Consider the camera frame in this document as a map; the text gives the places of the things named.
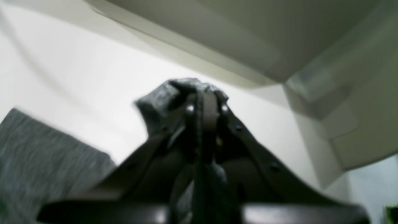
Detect grey t-shirt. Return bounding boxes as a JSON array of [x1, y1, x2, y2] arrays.
[[1, 78, 240, 224]]

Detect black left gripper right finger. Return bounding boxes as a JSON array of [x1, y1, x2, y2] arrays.
[[202, 91, 369, 224]]

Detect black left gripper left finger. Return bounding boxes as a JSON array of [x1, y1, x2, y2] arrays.
[[37, 93, 198, 224]]

